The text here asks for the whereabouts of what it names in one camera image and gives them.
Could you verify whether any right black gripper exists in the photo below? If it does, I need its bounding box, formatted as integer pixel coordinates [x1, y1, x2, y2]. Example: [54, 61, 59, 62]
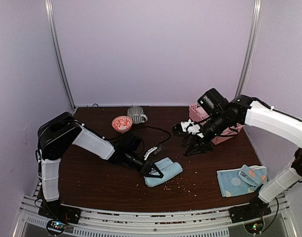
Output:
[181, 111, 230, 157]

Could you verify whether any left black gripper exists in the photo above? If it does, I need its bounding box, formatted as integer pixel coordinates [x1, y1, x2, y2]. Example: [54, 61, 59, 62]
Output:
[124, 150, 163, 179]

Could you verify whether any pink plastic basket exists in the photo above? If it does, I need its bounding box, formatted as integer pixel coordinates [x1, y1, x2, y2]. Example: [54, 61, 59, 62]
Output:
[189, 103, 244, 145]

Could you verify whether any light blue towel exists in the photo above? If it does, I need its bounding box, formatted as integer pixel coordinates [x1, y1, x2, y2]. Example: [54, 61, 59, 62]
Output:
[144, 157, 183, 188]

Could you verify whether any blue patterned towel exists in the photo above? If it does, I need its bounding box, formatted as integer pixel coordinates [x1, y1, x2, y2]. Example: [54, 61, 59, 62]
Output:
[217, 165, 267, 198]

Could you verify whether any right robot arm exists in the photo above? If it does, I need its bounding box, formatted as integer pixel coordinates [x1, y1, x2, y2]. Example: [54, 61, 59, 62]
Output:
[179, 88, 302, 218]

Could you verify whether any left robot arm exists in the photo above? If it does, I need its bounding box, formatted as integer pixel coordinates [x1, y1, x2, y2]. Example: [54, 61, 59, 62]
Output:
[35, 112, 164, 219]

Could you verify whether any red patterned bowl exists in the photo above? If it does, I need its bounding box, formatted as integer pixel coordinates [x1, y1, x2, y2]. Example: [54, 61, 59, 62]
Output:
[112, 116, 133, 133]

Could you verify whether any striped ceramic mug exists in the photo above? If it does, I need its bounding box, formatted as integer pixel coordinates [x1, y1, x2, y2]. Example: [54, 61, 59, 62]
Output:
[127, 106, 148, 124]

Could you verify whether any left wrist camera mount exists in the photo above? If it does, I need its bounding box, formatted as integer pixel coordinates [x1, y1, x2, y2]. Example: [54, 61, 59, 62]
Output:
[144, 146, 164, 160]

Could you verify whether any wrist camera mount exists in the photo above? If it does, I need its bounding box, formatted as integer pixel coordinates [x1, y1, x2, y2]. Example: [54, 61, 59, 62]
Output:
[172, 119, 204, 138]
[144, 146, 164, 160]

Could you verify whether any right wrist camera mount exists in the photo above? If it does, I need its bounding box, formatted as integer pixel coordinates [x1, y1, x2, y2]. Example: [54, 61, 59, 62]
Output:
[172, 119, 204, 138]

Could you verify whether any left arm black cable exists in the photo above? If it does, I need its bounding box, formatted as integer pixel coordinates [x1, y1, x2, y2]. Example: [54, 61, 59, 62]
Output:
[109, 125, 172, 155]

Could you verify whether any right aluminium frame post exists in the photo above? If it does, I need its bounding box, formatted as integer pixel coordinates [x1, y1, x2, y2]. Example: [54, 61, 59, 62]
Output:
[235, 0, 263, 96]

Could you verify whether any aluminium frame post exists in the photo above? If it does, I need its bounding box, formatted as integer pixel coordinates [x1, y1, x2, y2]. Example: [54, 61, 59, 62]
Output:
[44, 0, 76, 111]
[235, 0, 263, 96]

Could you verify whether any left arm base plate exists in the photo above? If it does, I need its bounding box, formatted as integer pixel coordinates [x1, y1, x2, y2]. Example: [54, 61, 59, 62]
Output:
[38, 200, 81, 224]

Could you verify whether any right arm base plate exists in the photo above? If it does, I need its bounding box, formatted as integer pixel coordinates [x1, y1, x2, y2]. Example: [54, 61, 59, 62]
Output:
[228, 203, 271, 223]

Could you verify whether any front aluminium rail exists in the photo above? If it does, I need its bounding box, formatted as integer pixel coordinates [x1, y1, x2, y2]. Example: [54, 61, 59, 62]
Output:
[11, 195, 297, 237]

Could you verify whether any left aluminium frame post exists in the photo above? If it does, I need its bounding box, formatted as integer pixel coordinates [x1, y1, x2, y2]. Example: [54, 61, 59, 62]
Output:
[44, 0, 76, 111]

